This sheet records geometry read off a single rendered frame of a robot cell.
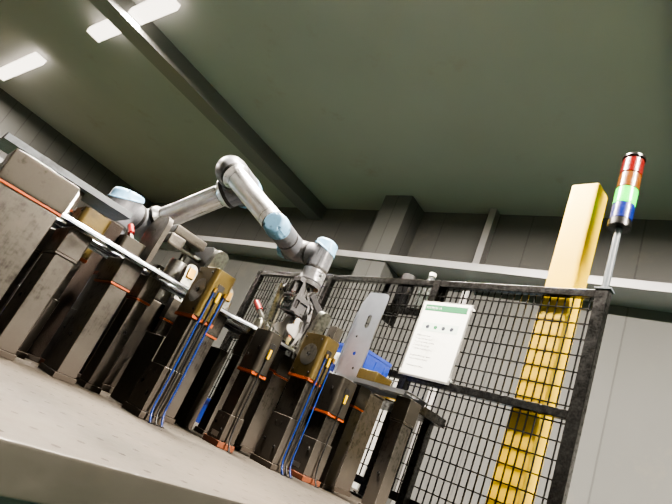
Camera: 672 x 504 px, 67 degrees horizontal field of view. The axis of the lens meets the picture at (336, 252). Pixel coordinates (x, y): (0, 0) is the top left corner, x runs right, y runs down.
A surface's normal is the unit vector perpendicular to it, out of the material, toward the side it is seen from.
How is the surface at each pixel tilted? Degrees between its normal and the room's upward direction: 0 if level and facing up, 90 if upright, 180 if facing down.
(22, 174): 90
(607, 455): 90
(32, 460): 90
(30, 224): 90
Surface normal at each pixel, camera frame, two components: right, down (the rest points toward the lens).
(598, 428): -0.52, -0.51
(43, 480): 0.76, 0.08
